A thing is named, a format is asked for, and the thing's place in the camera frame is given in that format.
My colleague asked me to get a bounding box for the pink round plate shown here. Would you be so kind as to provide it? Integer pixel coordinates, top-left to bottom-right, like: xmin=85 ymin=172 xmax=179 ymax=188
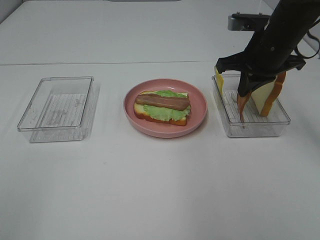
xmin=123 ymin=78 xmax=208 ymax=138

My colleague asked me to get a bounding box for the green lettuce leaf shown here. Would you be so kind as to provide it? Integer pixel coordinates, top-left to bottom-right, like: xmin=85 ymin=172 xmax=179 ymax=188
xmin=141 ymin=90 xmax=192 ymax=123

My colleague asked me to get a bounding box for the bacon strip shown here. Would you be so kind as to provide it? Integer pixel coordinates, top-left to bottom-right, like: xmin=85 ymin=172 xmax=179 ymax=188
xmin=236 ymin=91 xmax=252 ymax=123
xmin=135 ymin=93 xmax=190 ymax=111

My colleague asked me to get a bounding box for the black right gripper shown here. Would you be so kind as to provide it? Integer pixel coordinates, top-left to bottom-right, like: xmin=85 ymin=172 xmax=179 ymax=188
xmin=216 ymin=0 xmax=320 ymax=97

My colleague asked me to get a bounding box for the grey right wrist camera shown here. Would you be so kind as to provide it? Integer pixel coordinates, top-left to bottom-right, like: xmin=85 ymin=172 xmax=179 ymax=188
xmin=227 ymin=12 xmax=271 ymax=32

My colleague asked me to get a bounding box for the clear plastic left tray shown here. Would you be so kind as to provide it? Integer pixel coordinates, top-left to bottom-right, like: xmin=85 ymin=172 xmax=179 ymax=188
xmin=17 ymin=76 xmax=99 ymax=143

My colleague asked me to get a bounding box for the clear plastic right tray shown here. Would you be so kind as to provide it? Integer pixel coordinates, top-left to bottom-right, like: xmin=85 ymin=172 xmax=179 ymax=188
xmin=212 ymin=74 xmax=291 ymax=138

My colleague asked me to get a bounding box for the clear plastic tray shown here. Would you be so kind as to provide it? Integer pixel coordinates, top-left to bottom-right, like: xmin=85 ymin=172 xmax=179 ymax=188
xmin=17 ymin=76 xmax=99 ymax=143
xmin=212 ymin=74 xmax=291 ymax=138

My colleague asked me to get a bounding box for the bread slice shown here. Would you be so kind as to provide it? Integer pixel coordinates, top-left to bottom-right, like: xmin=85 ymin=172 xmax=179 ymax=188
xmin=251 ymin=72 xmax=287 ymax=117
xmin=133 ymin=90 xmax=189 ymax=127

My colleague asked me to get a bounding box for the yellow cheese slice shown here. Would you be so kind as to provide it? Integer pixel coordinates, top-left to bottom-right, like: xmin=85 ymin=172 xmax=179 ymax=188
xmin=214 ymin=66 xmax=224 ymax=97

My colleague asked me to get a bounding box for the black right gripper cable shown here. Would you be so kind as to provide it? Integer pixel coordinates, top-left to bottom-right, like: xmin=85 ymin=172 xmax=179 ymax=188
xmin=291 ymin=21 xmax=320 ymax=61

